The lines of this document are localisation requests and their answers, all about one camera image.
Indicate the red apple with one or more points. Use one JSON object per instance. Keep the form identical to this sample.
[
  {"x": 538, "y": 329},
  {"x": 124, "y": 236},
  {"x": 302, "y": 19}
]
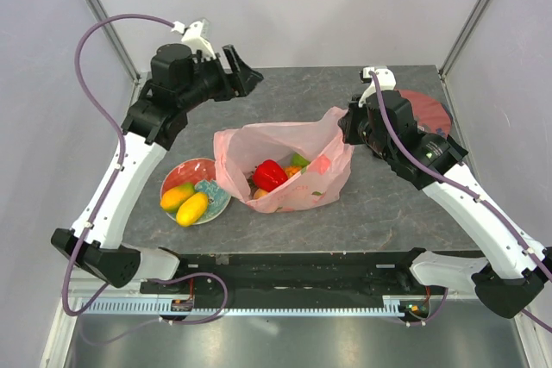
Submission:
[{"x": 269, "y": 175}]

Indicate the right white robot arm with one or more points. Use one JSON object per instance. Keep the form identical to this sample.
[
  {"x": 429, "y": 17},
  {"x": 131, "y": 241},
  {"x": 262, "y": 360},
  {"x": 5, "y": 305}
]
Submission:
[{"x": 512, "y": 269}]

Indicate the yellow mango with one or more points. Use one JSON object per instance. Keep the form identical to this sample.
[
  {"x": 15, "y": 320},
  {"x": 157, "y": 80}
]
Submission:
[{"x": 192, "y": 209}]

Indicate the green apple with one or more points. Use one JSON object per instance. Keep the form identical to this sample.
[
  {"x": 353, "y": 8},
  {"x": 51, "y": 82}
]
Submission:
[{"x": 299, "y": 161}]

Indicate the peach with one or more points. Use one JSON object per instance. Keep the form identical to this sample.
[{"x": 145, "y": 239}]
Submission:
[{"x": 260, "y": 193}]

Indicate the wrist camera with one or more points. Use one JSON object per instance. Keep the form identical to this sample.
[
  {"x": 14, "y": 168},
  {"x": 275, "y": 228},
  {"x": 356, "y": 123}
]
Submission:
[
  {"x": 196, "y": 37},
  {"x": 375, "y": 77}
]

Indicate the red printed t-shirt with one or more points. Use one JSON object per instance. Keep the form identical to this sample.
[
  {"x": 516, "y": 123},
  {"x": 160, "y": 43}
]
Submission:
[{"x": 431, "y": 115}]

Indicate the aluminium frame post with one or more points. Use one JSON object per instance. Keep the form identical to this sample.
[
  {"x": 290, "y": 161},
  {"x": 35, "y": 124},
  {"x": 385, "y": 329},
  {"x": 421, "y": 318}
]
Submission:
[
  {"x": 98, "y": 10},
  {"x": 473, "y": 19}
]

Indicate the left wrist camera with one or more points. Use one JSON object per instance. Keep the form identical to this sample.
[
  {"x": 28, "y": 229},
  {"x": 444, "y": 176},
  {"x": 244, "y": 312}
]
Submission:
[{"x": 196, "y": 37}]

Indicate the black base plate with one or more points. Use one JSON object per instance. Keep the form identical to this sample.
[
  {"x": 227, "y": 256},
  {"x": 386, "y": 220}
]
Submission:
[{"x": 293, "y": 279}]

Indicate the pink plastic bag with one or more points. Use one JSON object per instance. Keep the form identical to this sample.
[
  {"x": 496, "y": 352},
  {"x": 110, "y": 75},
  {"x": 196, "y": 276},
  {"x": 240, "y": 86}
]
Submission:
[{"x": 239, "y": 151}]

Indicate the orange green mango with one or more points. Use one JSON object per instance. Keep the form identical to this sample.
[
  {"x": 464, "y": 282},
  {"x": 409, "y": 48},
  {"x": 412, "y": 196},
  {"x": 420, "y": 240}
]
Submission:
[{"x": 172, "y": 199}]

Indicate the black cloth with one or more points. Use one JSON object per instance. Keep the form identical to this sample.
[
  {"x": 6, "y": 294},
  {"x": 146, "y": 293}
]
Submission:
[{"x": 431, "y": 150}]

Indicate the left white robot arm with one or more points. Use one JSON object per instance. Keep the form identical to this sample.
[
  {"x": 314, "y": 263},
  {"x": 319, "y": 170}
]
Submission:
[{"x": 181, "y": 79}]

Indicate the pineapple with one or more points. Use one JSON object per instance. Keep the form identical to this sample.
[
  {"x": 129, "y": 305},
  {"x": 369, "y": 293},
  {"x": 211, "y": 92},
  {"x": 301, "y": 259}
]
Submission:
[{"x": 289, "y": 170}]

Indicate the slotted cable duct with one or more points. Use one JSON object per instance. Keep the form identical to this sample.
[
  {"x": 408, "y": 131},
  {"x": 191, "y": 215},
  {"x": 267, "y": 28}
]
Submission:
[{"x": 177, "y": 307}]

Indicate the left aluminium frame post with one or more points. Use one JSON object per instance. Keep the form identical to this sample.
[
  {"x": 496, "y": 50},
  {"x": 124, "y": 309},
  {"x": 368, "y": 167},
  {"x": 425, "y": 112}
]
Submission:
[{"x": 98, "y": 10}]

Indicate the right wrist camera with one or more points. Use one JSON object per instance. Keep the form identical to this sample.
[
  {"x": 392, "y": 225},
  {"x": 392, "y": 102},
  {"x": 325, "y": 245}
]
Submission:
[{"x": 375, "y": 77}]

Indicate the right aluminium frame post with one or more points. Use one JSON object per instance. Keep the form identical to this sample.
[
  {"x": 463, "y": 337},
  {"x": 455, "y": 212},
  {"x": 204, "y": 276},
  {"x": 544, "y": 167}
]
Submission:
[{"x": 473, "y": 19}]

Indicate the white fruit plate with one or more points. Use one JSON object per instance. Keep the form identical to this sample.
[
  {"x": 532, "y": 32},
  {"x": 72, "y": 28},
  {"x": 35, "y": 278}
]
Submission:
[{"x": 201, "y": 173}]

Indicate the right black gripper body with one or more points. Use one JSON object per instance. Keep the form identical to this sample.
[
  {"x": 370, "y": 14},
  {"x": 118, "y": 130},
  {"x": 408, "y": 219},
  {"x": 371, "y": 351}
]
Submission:
[{"x": 358, "y": 127}]

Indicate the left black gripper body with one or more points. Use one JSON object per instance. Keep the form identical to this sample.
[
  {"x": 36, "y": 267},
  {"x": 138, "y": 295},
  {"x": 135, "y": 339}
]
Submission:
[{"x": 211, "y": 81}]

